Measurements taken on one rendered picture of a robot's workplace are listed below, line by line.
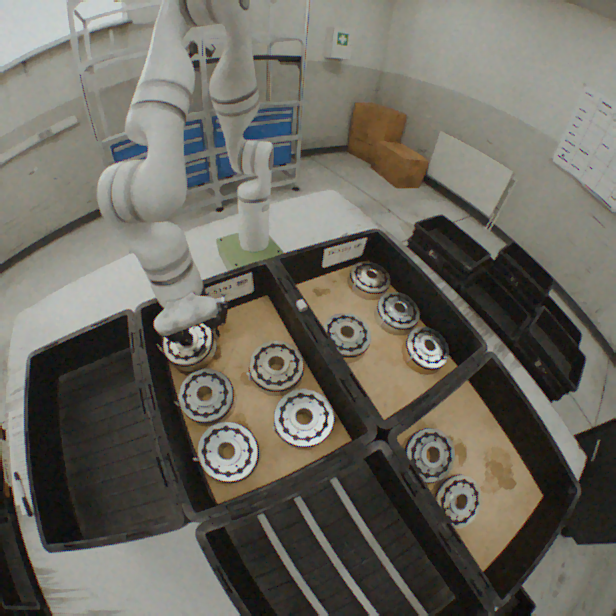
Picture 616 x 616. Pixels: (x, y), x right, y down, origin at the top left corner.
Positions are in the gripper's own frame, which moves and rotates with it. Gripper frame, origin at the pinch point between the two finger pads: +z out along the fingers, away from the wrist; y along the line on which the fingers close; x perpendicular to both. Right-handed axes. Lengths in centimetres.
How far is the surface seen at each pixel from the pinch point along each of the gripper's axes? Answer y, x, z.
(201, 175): -28, -187, 48
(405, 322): -40.0, 15.1, 1.2
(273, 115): -96, -191, 6
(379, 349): -32.1, 16.7, 4.2
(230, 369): -2.6, 6.8, 4.1
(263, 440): -2.7, 22.1, 4.1
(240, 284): -11.1, -7.2, -2.4
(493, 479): -37, 55, 4
